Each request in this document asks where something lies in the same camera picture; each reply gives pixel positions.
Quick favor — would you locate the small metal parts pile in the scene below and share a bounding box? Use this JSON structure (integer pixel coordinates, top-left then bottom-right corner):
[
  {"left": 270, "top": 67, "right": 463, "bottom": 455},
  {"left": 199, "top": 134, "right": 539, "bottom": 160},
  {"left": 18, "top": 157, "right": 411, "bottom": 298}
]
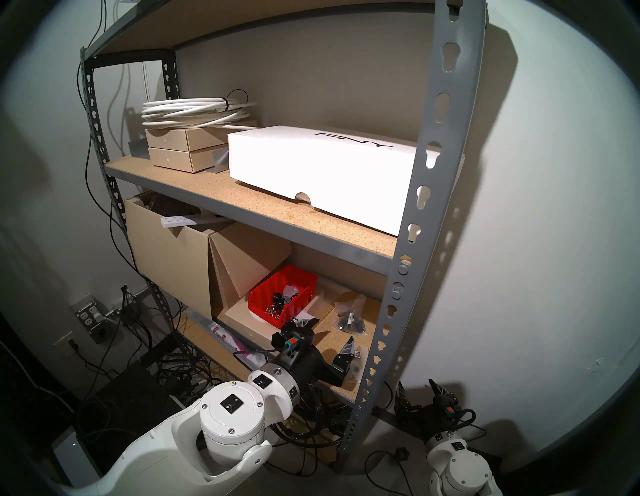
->
[{"left": 265, "top": 292, "right": 296, "bottom": 318}]

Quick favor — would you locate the clear bag of black screws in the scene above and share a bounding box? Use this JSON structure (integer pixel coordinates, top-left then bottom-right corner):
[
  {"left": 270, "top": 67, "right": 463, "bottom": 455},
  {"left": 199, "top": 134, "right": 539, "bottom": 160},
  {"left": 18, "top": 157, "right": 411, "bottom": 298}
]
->
[{"left": 332, "top": 294, "right": 368, "bottom": 335}]

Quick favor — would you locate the large white PNY box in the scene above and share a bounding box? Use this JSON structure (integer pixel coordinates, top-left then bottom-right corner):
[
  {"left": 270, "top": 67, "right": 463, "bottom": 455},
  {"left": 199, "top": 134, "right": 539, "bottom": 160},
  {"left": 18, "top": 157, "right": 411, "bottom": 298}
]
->
[{"left": 227, "top": 125, "right": 443, "bottom": 237}]

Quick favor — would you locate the flat cardboard box open lid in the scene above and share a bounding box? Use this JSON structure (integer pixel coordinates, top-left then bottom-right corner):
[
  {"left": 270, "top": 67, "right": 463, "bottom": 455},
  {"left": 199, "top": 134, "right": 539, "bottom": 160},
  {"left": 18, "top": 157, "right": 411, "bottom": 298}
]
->
[{"left": 207, "top": 222, "right": 346, "bottom": 357}]

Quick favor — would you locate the grey metal rack shelf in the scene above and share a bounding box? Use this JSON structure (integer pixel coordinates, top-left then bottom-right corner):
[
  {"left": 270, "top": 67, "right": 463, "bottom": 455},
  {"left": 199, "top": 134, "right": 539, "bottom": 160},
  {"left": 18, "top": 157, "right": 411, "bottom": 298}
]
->
[{"left": 80, "top": 0, "right": 488, "bottom": 473}]

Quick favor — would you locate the white coiled cable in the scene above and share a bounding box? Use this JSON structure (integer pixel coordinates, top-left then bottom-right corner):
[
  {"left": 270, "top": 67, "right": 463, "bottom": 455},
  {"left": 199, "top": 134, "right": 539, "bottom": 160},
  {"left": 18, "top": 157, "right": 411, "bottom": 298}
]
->
[{"left": 141, "top": 90, "right": 257, "bottom": 131}]

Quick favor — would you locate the black box on floor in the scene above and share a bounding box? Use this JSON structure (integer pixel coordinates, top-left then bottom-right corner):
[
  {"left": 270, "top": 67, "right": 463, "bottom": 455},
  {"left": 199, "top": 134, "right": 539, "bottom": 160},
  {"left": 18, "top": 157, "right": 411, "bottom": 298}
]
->
[{"left": 95, "top": 362, "right": 201, "bottom": 441}]

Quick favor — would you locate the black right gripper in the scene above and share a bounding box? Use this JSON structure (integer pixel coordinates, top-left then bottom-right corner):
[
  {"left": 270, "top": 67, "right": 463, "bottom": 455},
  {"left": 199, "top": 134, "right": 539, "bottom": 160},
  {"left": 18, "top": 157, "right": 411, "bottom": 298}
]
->
[{"left": 397, "top": 378, "right": 476, "bottom": 441}]

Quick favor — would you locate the white device on floor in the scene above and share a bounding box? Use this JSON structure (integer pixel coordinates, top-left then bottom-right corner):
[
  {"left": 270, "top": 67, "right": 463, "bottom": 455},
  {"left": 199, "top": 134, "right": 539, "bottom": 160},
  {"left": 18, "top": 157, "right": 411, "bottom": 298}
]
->
[{"left": 51, "top": 430, "right": 108, "bottom": 493}]

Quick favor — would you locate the red plastic bin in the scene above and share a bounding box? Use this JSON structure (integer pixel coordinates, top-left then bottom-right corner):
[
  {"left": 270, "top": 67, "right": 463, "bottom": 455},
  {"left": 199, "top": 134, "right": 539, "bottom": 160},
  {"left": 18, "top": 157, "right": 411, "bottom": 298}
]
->
[{"left": 247, "top": 265, "right": 319, "bottom": 331}]

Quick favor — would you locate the large open cardboard box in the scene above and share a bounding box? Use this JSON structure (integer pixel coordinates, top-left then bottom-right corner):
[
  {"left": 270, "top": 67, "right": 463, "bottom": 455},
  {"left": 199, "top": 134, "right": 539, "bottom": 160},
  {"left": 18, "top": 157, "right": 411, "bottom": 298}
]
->
[{"left": 124, "top": 192, "right": 233, "bottom": 321}]

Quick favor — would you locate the grey wall power outlet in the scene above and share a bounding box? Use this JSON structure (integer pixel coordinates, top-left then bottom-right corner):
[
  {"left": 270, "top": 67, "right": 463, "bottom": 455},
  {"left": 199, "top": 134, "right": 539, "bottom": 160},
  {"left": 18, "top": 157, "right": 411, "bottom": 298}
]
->
[{"left": 71, "top": 296, "right": 118, "bottom": 345}]

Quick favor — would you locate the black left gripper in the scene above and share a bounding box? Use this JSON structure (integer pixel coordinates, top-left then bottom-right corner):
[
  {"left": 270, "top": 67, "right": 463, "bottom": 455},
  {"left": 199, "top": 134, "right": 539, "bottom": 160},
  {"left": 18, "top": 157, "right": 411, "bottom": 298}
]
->
[{"left": 272, "top": 318, "right": 357, "bottom": 388}]

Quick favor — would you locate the clear bag with QR label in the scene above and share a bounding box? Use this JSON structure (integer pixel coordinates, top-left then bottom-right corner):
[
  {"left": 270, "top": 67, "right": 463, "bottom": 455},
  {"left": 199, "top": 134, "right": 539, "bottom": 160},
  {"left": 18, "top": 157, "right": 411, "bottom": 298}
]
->
[{"left": 350, "top": 346, "right": 370, "bottom": 383}]

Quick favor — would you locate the pink white packaged tube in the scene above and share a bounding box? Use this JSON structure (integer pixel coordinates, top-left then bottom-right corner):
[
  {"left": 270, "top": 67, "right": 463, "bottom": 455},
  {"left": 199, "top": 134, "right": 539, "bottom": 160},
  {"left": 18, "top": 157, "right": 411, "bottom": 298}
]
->
[{"left": 207, "top": 322, "right": 266, "bottom": 368}]

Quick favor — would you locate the black hanging wall cable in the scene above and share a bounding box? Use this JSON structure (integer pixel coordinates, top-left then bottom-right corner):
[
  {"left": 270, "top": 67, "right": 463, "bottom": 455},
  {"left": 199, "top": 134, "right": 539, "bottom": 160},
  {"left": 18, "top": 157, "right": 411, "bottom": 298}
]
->
[{"left": 77, "top": 65, "right": 151, "bottom": 286}]

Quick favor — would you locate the small flat cardboard box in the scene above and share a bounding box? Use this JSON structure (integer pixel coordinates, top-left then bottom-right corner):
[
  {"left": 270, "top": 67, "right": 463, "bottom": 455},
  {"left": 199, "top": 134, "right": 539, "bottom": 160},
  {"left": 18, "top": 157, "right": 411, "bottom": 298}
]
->
[
  {"left": 145, "top": 126, "right": 258, "bottom": 152},
  {"left": 148, "top": 146, "right": 230, "bottom": 174}
]

